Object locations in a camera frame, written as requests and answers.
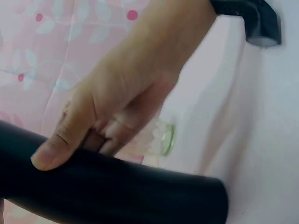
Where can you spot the black cylindrical flask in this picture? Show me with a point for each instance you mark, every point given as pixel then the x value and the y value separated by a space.
pixel 116 193

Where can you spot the person's right hand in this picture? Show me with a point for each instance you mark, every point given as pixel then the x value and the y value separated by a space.
pixel 130 74

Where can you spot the clear glass cup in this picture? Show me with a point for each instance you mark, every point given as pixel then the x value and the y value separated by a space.
pixel 163 137

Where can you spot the person's left hand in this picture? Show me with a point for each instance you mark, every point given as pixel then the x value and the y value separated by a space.
pixel 2 205

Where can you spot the black wrist band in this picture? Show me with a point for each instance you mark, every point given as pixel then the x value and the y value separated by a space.
pixel 254 18

